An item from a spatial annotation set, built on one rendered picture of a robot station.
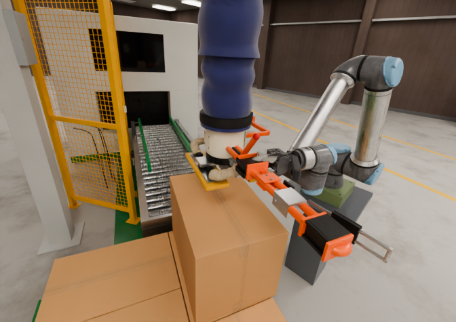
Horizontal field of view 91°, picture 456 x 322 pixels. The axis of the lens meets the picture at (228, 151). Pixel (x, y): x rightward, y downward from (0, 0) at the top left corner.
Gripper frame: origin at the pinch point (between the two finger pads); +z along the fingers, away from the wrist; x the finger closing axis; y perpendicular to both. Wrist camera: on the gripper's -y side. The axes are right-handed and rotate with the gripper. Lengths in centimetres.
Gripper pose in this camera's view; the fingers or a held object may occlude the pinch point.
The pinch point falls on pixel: (255, 169)
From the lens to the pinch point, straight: 79.0
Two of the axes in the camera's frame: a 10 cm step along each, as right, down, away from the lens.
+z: -9.2, 1.1, -3.7
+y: -3.9, -3.9, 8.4
